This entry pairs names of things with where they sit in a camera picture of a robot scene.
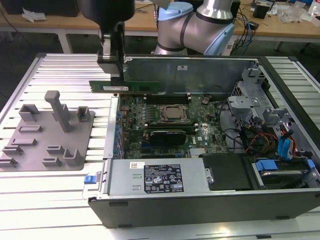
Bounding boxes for green motherboard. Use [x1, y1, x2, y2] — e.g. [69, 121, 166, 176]
[118, 93, 233, 160]

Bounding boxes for silver heatsink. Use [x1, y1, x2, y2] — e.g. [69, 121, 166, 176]
[189, 147, 229, 159]

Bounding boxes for black RAM slot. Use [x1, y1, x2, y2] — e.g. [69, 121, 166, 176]
[146, 98, 193, 102]
[146, 100, 193, 104]
[146, 96, 192, 100]
[146, 93, 192, 97]

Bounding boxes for silver drive cage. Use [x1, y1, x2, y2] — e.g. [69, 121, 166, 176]
[227, 67, 296, 131]

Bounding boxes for red yellow wire bundle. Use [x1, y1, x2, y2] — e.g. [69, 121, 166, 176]
[244, 133, 279, 154]

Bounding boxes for silver CPU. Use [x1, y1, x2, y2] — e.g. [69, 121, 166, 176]
[163, 106, 182, 118]

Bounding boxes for wooden desk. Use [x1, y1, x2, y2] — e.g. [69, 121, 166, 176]
[232, 9, 320, 52]
[0, 0, 161, 55]

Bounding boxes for black graphics card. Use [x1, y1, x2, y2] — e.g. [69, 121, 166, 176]
[149, 129, 188, 147]

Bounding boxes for blue disk carrier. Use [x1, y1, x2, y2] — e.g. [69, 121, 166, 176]
[252, 157, 315, 191]

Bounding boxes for metal CPU socket cover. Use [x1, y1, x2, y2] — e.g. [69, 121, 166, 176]
[158, 103, 192, 124]

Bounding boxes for black device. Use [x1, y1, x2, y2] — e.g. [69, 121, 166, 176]
[252, 1, 271, 20]

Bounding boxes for black plastic shroud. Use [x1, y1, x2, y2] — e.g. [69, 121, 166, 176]
[199, 153, 253, 192]

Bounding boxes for silver power supply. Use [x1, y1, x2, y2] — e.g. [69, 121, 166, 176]
[103, 158, 212, 197]

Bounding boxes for clear plastic bags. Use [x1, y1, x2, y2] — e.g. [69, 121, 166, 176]
[278, 9, 311, 25]

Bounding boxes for white crumpled plastic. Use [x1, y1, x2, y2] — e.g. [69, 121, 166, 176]
[21, 6, 48, 24]

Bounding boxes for black PC case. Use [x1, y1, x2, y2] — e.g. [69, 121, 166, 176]
[82, 55, 320, 230]

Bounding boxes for grey parts rack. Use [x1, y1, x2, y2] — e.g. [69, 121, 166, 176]
[0, 89, 97, 173]

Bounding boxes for green RAM stick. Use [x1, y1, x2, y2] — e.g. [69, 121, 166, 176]
[89, 79, 161, 95]

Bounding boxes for blue flat wire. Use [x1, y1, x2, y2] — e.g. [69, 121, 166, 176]
[276, 136, 294, 164]

